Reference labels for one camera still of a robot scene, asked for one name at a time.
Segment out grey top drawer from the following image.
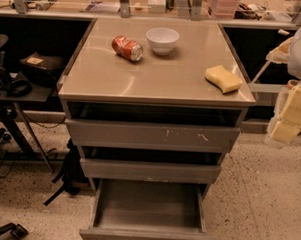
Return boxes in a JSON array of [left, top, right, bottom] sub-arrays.
[[65, 119, 240, 153]]

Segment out grey middle drawer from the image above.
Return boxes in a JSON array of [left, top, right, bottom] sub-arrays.
[[80, 158, 221, 184]]

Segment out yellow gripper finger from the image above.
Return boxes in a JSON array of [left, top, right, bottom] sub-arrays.
[[265, 81, 301, 149], [265, 38, 292, 64]]

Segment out black side table stand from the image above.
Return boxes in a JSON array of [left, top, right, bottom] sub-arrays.
[[0, 33, 62, 174]]

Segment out grey bottom drawer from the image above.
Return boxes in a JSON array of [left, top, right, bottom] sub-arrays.
[[79, 179, 215, 240]]

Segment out black bag with label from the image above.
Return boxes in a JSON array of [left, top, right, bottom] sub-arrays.
[[20, 52, 65, 87]]

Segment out black headphones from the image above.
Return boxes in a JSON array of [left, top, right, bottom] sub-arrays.
[[0, 67, 32, 97]]

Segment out roll of tan tape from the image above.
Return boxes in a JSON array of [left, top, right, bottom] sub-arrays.
[[286, 79, 297, 89]]

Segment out white bowl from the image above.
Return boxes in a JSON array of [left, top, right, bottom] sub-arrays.
[[146, 27, 179, 56]]

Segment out black chair base caster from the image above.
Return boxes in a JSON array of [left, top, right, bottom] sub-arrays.
[[0, 223, 28, 240]]

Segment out grey drawer cabinet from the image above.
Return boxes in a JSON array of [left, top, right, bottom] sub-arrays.
[[51, 14, 261, 201]]

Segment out white stick with black tip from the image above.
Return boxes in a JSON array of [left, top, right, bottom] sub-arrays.
[[250, 27, 292, 86]]

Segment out red soda can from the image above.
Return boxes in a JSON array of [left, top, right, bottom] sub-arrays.
[[112, 36, 144, 62]]

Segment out grey drawer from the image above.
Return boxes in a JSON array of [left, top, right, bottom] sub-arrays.
[[80, 158, 221, 184], [65, 119, 240, 153], [79, 179, 215, 240]]

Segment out yellow sponge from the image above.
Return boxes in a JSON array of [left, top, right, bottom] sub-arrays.
[[204, 65, 242, 94]]

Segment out pink storage bin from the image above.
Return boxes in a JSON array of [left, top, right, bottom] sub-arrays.
[[208, 0, 240, 19]]

